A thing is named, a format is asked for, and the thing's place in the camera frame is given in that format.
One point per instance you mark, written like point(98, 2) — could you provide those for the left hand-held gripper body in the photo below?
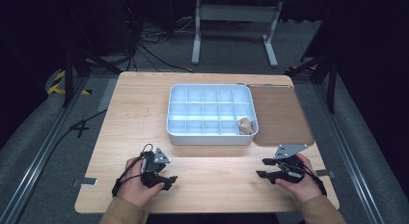
point(153, 167)

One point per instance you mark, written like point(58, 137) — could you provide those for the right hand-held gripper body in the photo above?
point(289, 159)

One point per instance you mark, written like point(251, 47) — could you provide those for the beige ankle sock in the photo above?
point(245, 126)

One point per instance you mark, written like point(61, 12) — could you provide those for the white divided storage box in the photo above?
point(209, 114)

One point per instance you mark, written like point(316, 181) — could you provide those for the person's left hand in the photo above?
point(135, 188)

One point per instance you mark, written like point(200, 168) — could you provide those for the person's right hand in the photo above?
point(304, 188)

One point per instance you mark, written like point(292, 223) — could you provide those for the grey tape strip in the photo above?
point(86, 182)
point(324, 173)

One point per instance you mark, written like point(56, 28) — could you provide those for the black tape cross mark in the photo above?
point(80, 128)

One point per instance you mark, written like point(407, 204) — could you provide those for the black tripod stand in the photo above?
point(331, 79)
point(69, 76)

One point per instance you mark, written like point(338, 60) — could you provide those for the yellow black hazard tape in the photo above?
point(58, 84)

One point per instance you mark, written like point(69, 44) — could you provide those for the white metal stand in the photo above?
point(236, 14)

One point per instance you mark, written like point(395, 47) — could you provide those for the aluminium floor rail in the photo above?
point(350, 153)
point(41, 153)

